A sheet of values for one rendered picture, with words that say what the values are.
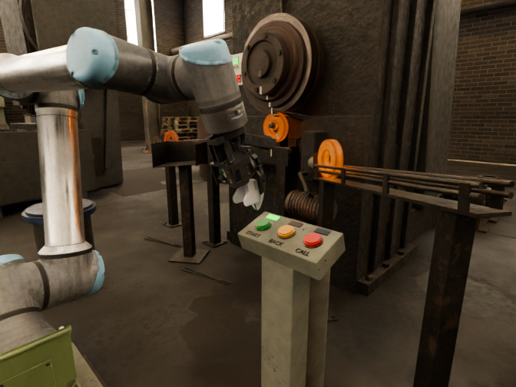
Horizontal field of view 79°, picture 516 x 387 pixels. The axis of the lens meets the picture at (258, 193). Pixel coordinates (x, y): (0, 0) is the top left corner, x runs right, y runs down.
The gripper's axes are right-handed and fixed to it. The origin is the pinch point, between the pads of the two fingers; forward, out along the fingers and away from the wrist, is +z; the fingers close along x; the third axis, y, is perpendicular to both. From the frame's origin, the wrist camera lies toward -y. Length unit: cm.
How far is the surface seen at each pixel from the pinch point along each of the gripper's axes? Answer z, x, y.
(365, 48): -17, -19, -99
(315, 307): 35.1, 8.2, -3.0
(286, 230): 5.7, 7.8, 0.5
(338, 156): 12, -9, -51
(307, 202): 34, -26, -48
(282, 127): 11, -54, -74
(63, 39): -72, -317, -82
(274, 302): 21.7, 6.8, 9.3
